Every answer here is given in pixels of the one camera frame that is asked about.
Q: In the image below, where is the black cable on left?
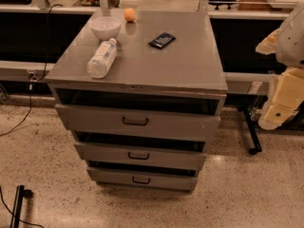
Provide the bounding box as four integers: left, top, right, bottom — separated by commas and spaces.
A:
0, 3, 65, 138

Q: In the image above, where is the grey top drawer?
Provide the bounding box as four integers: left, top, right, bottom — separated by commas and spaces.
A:
55, 104, 220, 142

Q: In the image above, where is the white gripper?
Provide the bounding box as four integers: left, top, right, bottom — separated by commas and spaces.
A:
256, 29, 304, 130

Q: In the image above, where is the black stand bottom left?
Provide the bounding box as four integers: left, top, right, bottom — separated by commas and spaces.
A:
0, 185, 45, 228

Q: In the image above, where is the white bowl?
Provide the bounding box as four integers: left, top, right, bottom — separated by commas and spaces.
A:
89, 16, 122, 41

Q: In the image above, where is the clear plastic water bottle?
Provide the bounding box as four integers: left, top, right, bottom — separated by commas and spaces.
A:
86, 38, 117, 79

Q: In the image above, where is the grey counter rail left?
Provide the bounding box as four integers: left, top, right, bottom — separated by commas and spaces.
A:
0, 61, 54, 83

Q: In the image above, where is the grey metal drawer cabinet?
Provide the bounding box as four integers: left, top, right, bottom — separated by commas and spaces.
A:
46, 10, 227, 177

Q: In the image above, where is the grey bottom drawer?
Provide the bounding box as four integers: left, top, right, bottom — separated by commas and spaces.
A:
86, 167, 198, 192

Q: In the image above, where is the orange fruit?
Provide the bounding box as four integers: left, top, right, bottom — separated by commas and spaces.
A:
123, 8, 136, 23

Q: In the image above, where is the black table leg right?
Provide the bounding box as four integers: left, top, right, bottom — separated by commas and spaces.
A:
237, 106, 262, 155

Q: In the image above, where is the grey drawer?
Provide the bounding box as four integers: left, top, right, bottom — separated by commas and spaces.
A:
86, 167, 198, 192
74, 142, 206, 170
55, 104, 220, 142

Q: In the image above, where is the grey counter rail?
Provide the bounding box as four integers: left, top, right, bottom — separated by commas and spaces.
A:
224, 72, 277, 95
0, 61, 54, 83

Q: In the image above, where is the grey counter rail right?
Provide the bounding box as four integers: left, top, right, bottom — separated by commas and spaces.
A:
224, 72, 277, 95

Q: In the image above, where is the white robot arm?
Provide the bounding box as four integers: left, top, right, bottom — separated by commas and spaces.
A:
256, 3, 304, 130

